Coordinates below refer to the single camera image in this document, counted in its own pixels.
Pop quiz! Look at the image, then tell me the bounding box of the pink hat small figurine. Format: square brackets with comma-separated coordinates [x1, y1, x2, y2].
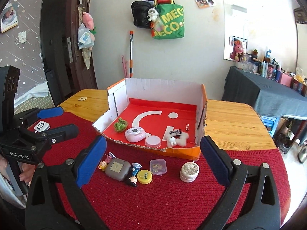
[98, 152, 116, 171]

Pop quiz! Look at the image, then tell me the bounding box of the grey square earbuds case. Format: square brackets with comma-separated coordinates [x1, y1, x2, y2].
[105, 158, 131, 182]

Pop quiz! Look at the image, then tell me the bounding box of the white glitter cream jar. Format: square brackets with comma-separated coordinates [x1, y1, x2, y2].
[180, 162, 200, 183]

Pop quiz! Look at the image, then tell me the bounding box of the person's left hand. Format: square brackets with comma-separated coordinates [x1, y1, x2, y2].
[19, 163, 36, 185]

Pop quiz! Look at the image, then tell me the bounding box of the white square device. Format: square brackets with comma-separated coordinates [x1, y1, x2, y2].
[34, 121, 50, 133]

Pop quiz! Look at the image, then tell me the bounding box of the small wooden tag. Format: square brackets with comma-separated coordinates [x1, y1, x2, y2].
[78, 97, 87, 101]

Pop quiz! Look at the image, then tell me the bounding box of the red knitted table mat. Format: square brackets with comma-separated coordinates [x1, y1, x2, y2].
[43, 112, 290, 229]

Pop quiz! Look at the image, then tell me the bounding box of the blue sailor figurine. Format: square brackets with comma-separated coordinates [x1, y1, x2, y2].
[124, 163, 142, 187]

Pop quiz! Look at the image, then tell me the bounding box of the pink oval case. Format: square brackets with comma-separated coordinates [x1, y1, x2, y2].
[125, 127, 146, 143]

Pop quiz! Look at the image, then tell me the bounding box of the plastic bag on door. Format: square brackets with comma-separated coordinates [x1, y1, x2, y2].
[78, 23, 95, 50]

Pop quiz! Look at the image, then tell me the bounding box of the yellow round tin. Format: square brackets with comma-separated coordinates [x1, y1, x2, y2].
[137, 170, 153, 184]

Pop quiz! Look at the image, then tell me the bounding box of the framed photo on wallpaper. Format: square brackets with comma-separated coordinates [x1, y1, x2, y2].
[1, 2, 18, 33]

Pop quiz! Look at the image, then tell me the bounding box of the pink hanger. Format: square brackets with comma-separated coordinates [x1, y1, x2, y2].
[121, 56, 128, 78]

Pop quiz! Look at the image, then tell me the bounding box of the pink round compact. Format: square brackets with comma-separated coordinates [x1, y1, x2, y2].
[145, 135, 162, 149]

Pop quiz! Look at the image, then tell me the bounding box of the pink plush toy on door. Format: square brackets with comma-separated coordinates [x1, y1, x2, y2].
[82, 12, 96, 35]

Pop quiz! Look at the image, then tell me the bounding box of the clear small plastic box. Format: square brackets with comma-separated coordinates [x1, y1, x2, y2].
[150, 159, 167, 176]

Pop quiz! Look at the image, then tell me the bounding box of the dark wooden door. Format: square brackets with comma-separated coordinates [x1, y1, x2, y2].
[40, 0, 97, 105]

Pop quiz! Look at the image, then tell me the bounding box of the white fluffy bunny clip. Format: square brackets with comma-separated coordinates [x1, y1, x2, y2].
[165, 129, 189, 147]

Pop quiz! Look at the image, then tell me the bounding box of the grey cloth covered table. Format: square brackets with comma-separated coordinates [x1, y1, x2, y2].
[222, 66, 306, 120]

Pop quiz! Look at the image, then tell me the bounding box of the orange white cardboard box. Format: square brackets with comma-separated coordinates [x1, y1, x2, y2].
[93, 78, 208, 161]

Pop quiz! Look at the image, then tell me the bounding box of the black backpack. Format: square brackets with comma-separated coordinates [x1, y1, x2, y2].
[131, 0, 154, 29]

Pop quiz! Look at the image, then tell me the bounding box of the pink rabbit plush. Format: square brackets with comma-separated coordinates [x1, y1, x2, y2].
[229, 39, 245, 62]

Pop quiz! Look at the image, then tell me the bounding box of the green tote bag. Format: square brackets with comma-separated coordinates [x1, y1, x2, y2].
[151, 0, 185, 39]

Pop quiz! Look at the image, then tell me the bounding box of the green fuzzy hair tie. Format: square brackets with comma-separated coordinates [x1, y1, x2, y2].
[113, 117, 129, 133]

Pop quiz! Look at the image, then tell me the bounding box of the orange grey mop handle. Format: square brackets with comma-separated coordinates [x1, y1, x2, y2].
[129, 31, 134, 78]

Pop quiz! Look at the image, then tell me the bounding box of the white plush keychain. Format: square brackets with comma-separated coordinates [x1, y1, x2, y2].
[147, 8, 159, 22]

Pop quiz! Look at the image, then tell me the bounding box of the wall mirror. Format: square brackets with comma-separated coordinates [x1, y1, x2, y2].
[223, 0, 248, 61]

